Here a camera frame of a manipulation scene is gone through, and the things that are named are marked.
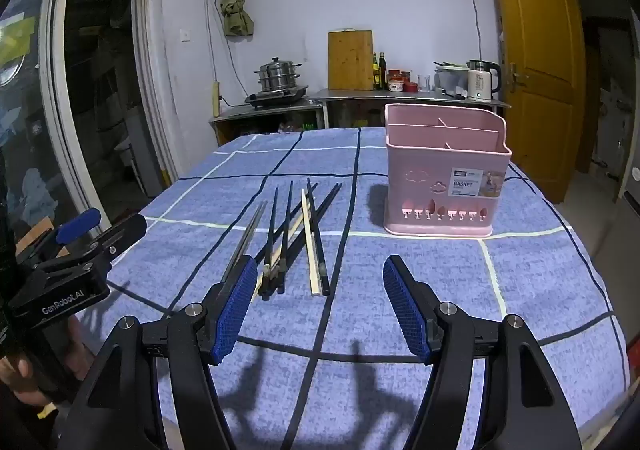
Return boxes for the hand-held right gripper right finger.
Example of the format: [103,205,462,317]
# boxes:
[382,254,583,450]

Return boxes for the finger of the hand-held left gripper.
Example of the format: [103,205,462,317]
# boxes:
[15,208,102,267]
[31,214,149,282]

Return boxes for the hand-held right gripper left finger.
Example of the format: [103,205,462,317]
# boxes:
[52,254,258,450]

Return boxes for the metal chopstick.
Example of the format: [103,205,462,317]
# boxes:
[222,201,269,287]
[219,202,265,287]

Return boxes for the wooden chopstick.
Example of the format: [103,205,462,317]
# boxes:
[254,217,306,302]
[300,188,322,297]

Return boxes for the group of chopsticks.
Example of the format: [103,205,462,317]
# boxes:
[257,182,345,281]

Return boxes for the pink utensil basket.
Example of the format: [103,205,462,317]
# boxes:
[382,102,513,237]

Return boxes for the person's left hand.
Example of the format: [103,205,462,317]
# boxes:
[0,317,97,418]

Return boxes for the glass sliding door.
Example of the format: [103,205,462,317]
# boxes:
[0,0,146,256]

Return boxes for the blue checked blanket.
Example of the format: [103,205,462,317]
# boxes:
[102,126,632,450]

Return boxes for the low steel table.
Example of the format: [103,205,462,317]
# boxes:
[209,97,326,147]

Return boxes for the black induction cooker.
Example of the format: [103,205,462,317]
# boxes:
[244,85,310,108]

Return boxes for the long steel table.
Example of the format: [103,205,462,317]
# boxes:
[309,87,512,131]

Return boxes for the steel steamer pot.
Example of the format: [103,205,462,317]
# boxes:
[256,57,303,93]

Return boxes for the clear plastic container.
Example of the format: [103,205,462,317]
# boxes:
[432,62,471,96]

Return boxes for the white electric kettle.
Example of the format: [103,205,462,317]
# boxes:
[466,59,502,102]

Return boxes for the wooden cutting board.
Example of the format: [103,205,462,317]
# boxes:
[327,30,376,91]

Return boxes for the yellow wooden door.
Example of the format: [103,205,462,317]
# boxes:
[482,0,588,203]

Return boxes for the white door frame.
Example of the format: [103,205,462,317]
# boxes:
[131,0,182,196]

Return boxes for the metal door handle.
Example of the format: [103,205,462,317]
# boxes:
[507,62,531,88]

